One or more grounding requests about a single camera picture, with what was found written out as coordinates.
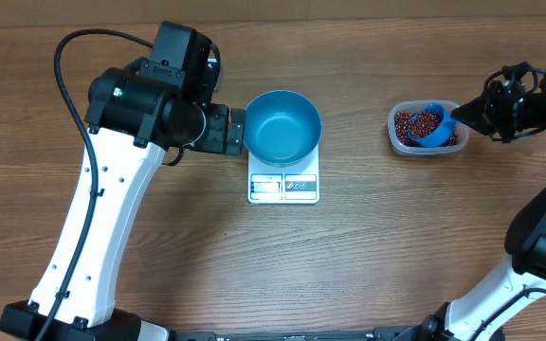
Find teal blue bowl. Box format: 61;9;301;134
244;90;323;167

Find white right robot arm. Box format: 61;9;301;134
374;62;546;340

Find clear plastic food container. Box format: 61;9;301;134
388;99;469;156

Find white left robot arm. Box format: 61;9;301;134
0;22;246;340

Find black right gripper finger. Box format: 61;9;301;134
450;111;489;135
451;92;489;117

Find red adzuki beans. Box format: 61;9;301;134
393;110;441;147

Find white digital kitchen scale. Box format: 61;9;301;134
247;147;320;205

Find blue plastic measuring scoop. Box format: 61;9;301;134
406;102;464;149

